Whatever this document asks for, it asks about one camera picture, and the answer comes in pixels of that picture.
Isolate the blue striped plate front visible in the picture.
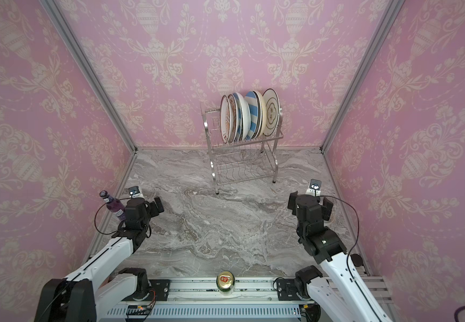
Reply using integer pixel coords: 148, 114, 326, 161
232, 93, 243, 142

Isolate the blue striped plate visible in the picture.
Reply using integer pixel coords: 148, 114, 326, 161
245, 91, 261, 140
232, 93, 243, 142

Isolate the orange sunburst plate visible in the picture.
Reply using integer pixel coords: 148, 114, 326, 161
228, 94, 237, 143
220, 95, 231, 144

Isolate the white plate dark rim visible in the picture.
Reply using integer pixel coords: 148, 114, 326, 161
263, 89, 280, 136

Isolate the green red rimmed white plate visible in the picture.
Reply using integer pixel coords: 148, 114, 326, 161
255, 91, 266, 138

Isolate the floral pattern plate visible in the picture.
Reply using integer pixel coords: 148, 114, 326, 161
239, 94, 251, 140

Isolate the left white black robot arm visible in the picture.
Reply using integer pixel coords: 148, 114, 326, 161
34, 197, 164, 321

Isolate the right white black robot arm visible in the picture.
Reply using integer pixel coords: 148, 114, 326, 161
287, 191, 392, 321

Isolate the purple bottle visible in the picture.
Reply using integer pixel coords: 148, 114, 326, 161
99, 191, 126, 221

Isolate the green gold can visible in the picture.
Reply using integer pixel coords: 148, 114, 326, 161
216, 270, 236, 295

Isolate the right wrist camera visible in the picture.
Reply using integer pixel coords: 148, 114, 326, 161
306, 179, 322, 197

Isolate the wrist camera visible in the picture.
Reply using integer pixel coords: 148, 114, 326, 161
127, 186, 144, 199
306, 179, 322, 197

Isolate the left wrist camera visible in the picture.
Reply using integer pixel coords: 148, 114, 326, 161
127, 186, 144, 199

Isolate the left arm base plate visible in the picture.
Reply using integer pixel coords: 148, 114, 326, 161
123, 279, 171, 303

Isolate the silver wire dish rack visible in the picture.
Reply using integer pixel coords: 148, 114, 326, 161
200, 103, 284, 195

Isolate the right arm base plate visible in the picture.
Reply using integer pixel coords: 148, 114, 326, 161
272, 277, 311, 301

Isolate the aluminium rail frame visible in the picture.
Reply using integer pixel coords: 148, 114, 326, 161
46, 275, 401, 322

